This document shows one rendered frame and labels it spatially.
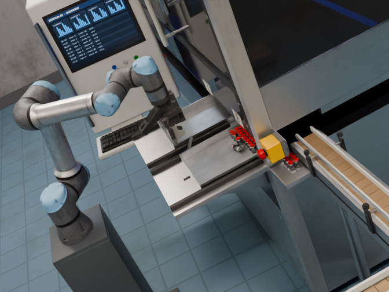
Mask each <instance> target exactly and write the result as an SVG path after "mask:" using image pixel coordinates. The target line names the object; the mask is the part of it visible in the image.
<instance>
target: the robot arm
mask: <svg viewBox="0 0 389 292"><path fill-rule="evenodd" d="M105 81H106V84H107V85H106V87H105V88H104V89H102V90H99V91H96V92H91V93H87V94H83V95H80V96H75V97H71V98H66V99H63V100H60V97H61V94H60V91H59V90H58V89H57V88H56V87H55V86H54V85H53V84H51V83H50V82H47V81H36V82H34V83H33V84H32V85H31V86H30V87H29V88H28V90H27V91H26V92H25V93H24V94H23V96H22V97H21V98H20V99H19V101H18V102H17V103H16V104H15V106H14V108H13V119H14V121H15V122H16V124H17V125H18V126H19V127H20V128H22V129H24V130H29V131H35V130H40V131H41V133H42V135H43V138H44V141H45V143H46V145H47V148H48V150H49V152H50V155H51V157H52V160H53V162H54V165H55V169H54V174H55V177H56V179H57V182H55V183H52V184H50V185H49V186H48V187H46V188H45V189H44V190H43V192H42V194H41V197H40V201H41V205H42V207H43V209H44V210H45V212H47V214H48V215H49V217H50V218H51V219H52V221H53V222H54V224H55V226H56V228H57V233H58V237H59V239H60V240H61V242H62V243H63V244H66V245H72V244H76V243H78V242H80V241H82V240H83V239H84V238H86V237H87V236H88V235H89V233H90V232H91V230H92V229H93V223H92V221H91V219H90V218H89V217H88V216H87V215H85V214H84V213H82V212H81V211H80V210H79V208H78V207H77V205H76V202H77V201H78V199H79V197H80V196H81V194H82V192H83V190H84V189H85V188H86V186H87V185H88V182H89V179H90V172H89V170H88V168H87V167H86V166H84V164H83V163H81V162H79V161H78V160H75V158H74V155H73V153H72V150H71V147H70V145H69V142H68V140H67V137H66V135H65V132H64V129H63V126H62V124H61V122H63V121H68V120H71V119H76V118H81V117H84V116H89V115H94V114H100V115H102V116H106V117H109V116H112V115H113V114H114V113H115V112H116V111H117V110H118V109H119V107H120V105H121V103H122V101H123V100H124V98H125V97H126V95H127V93H128V92H129V90H130V89H132V88H135V87H140V86H142V87H143V89H144V91H145V93H146V95H147V97H148V100H149V101H150V102H151V104H152V105H153V106H154V107H153V109H152V110H151V112H150V113H149V114H148V116H147V117H146V118H145V120H144V121H143V122H142V124H141V126H140V127H139V129H140V131H141V133H142V134H144V135H147V134H148V133H149V132H150V130H151V129H152V128H153V126H154V125H155V123H156V122H157V121H158V119H160V121H161V123H162V125H163V126H164V128H165V130H166V132H167V134H168V136H169V137H170V139H171V141H172V143H173V144H174V145H176V146H178V143H177V141H178V140H179V139H180V138H181V137H182V136H184V135H185V133H186V131H185V130H183V128H182V126H176V125H175V124H178V123H181V122H183V121H185V120H186V119H185V116H184V114H183V112H182V109H181V108H180V107H179V104H178V102H177V99H176V98H175V96H174V93H173V92H172V91H171V90H169V91H168V90H167V88H166V86H165V83H164V81H163V79H162V76H161V75H160V72H159V70H158V67H157V65H156V64H155V62H154V60H153V58H152V57H151V56H142V57H140V58H138V59H136V60H135V61H134V62H133V66H132V67H126V68H117V69H115V70H112V71H109V72H108V73H107V74H106V78H105Z"/></svg>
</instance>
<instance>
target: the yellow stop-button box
mask: <svg viewBox="0 0 389 292"><path fill-rule="evenodd" d="M259 142H260V145H261V147H262V149H263V151H264V152H265V155H266V157H267V158H268V160H269V161H271V163H275V162H277V161H279V160H280V159H282V158H284V157H286V156H288V155H289V151H288V148H287V145H286V142H285V140H284V139H283V138H282V137H281V136H280V135H279V134H278V133H277V132H274V133H272V134H270V135H268V136H267V137H265V138H263V139H261V140H259Z"/></svg>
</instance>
